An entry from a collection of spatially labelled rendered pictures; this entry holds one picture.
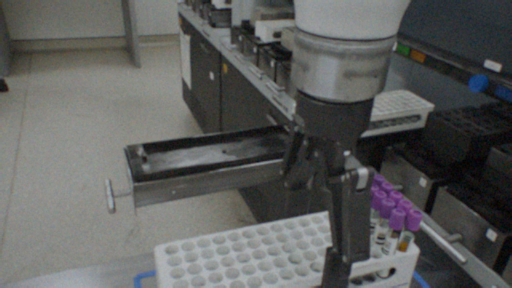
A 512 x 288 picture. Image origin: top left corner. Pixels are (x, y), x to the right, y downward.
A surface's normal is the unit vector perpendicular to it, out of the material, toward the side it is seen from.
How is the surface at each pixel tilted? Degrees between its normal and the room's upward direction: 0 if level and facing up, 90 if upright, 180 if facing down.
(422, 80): 90
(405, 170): 90
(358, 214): 74
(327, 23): 101
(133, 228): 0
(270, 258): 0
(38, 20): 90
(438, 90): 90
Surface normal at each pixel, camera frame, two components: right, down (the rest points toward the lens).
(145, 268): 0.04, -0.87
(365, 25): 0.13, 0.65
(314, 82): -0.63, 0.36
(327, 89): -0.33, 0.46
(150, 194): 0.37, 0.48
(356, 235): 0.34, 0.22
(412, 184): -0.93, 0.15
